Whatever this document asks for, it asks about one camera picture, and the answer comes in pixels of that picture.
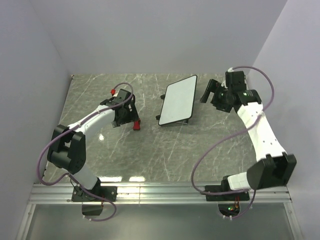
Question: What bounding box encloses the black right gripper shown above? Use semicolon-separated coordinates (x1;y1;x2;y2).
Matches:
199;79;233;114

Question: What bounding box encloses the red black whiteboard eraser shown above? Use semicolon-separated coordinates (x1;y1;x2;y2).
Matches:
132;119;141;131

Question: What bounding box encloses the white whiteboard black frame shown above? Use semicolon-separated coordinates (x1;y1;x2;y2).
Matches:
156;75;198;126

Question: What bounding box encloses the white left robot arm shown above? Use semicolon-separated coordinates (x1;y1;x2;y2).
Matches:
47;89;141;202

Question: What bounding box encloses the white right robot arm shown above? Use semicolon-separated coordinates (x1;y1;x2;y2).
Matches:
200;70;297;200

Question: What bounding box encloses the left wrist camera red cap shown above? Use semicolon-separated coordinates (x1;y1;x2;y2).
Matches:
110;89;119;97

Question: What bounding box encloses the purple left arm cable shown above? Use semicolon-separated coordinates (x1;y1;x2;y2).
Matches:
37;82;135;222

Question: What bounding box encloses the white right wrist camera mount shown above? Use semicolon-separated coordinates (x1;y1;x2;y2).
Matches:
226;67;235;73

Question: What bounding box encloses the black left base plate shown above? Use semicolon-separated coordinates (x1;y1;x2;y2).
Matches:
71;186;118;202

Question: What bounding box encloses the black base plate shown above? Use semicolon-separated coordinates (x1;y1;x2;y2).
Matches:
204;184;251;202
71;186;118;202

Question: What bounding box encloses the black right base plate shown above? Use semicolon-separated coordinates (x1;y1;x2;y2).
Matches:
204;184;251;202

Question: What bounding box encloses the aluminium mounting rail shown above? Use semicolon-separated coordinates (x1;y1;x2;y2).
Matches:
28;182;292;205

